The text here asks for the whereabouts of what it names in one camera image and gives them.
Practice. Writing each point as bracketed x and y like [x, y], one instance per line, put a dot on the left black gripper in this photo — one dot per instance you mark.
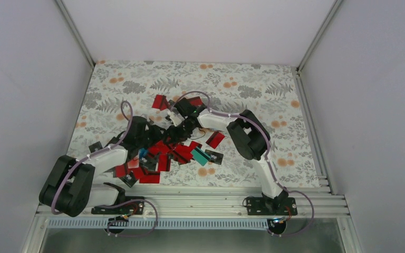
[157, 135]

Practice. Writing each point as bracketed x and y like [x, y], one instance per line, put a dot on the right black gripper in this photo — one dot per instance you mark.
[175, 137]

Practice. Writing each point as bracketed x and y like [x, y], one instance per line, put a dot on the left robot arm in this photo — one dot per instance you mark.
[69, 187]

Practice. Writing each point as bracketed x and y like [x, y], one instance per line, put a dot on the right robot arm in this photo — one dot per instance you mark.
[248, 135]

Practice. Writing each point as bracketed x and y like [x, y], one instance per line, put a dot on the red card pile centre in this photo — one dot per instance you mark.
[158, 158]

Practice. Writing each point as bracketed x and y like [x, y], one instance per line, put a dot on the teal card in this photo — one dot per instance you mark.
[200, 156]

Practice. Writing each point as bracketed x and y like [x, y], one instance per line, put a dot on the red card near holder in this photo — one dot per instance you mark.
[215, 139]

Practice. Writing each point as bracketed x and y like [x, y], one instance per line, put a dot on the red card far centre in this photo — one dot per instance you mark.
[195, 101]

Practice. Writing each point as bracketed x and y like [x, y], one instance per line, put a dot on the red card far left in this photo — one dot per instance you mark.
[160, 102]

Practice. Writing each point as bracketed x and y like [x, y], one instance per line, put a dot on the red card bottom front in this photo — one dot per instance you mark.
[150, 178]

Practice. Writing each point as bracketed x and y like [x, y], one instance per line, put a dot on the black VIP card far left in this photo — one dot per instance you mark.
[95, 147]

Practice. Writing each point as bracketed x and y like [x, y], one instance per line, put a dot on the black vip card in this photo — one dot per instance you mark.
[95, 147]
[215, 157]
[130, 180]

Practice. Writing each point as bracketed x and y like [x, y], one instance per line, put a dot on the black VIP card right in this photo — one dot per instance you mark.
[215, 157]

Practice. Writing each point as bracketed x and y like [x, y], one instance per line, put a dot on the black VIP card bottom left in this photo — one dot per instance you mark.
[130, 180]

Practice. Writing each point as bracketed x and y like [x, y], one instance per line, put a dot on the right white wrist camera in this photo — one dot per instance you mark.
[174, 118]

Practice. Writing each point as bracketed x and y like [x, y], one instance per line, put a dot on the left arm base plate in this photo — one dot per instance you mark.
[128, 205]

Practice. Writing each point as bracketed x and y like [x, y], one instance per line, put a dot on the aluminium rail frame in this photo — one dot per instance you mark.
[201, 219]

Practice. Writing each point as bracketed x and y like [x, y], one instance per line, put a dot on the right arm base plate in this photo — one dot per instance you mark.
[260, 206]

